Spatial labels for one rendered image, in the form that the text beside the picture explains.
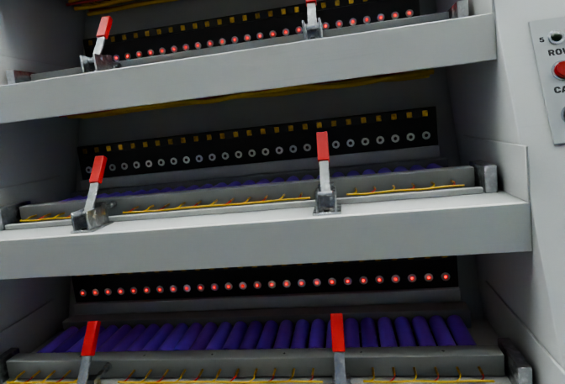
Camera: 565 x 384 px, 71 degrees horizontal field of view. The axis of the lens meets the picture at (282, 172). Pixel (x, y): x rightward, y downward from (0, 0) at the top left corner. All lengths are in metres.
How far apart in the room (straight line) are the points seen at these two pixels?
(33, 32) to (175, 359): 0.52
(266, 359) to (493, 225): 0.27
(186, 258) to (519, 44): 0.39
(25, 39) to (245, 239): 0.47
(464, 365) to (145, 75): 0.46
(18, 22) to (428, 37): 0.56
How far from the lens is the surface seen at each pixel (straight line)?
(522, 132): 0.42
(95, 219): 0.49
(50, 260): 0.51
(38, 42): 0.74
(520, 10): 0.47
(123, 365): 0.54
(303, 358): 0.46
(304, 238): 0.39
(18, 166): 0.66
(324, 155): 0.42
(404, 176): 0.46
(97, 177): 0.51
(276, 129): 0.57
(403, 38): 0.44
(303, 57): 0.44
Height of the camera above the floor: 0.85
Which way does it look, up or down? 12 degrees up
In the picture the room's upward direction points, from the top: 3 degrees counter-clockwise
